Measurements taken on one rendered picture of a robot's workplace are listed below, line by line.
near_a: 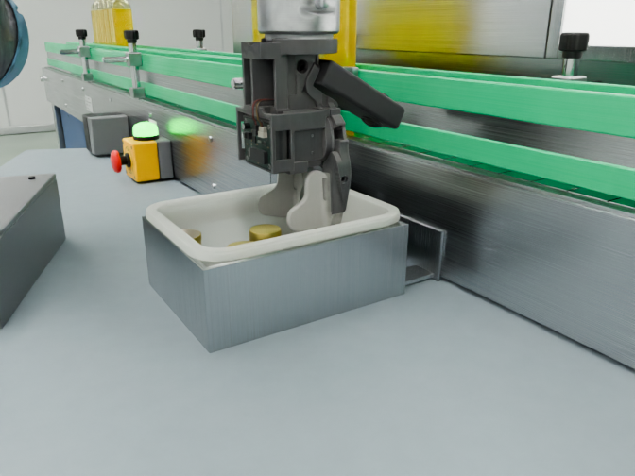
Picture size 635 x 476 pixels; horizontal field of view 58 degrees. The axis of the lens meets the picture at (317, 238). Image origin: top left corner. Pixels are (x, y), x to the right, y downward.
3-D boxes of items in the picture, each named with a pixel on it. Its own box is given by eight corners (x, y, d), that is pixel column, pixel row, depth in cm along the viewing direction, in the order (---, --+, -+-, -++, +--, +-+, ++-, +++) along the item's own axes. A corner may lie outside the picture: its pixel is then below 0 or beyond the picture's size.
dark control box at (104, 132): (132, 154, 128) (128, 115, 125) (94, 158, 124) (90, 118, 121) (122, 147, 134) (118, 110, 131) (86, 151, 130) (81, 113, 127)
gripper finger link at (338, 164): (312, 212, 58) (304, 125, 56) (326, 209, 59) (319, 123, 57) (338, 216, 54) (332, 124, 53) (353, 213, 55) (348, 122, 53)
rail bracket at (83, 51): (94, 82, 153) (88, 29, 149) (65, 84, 150) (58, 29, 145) (91, 81, 157) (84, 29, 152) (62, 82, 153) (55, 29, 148)
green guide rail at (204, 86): (284, 135, 74) (283, 70, 71) (278, 135, 73) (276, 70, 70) (50, 64, 212) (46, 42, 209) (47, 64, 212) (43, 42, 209)
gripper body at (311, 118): (236, 165, 57) (231, 38, 53) (309, 156, 62) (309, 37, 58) (274, 181, 51) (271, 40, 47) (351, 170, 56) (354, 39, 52)
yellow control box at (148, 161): (175, 179, 106) (171, 140, 103) (133, 185, 102) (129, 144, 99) (163, 172, 111) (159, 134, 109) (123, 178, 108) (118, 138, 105)
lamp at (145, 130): (162, 139, 104) (161, 122, 103) (137, 142, 101) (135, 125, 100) (154, 135, 107) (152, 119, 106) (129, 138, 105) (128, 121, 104)
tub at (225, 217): (407, 290, 61) (412, 211, 58) (208, 350, 49) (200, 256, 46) (318, 241, 74) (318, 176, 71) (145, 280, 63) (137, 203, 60)
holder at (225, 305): (442, 281, 64) (448, 214, 61) (209, 353, 50) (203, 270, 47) (351, 237, 77) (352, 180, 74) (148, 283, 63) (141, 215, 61)
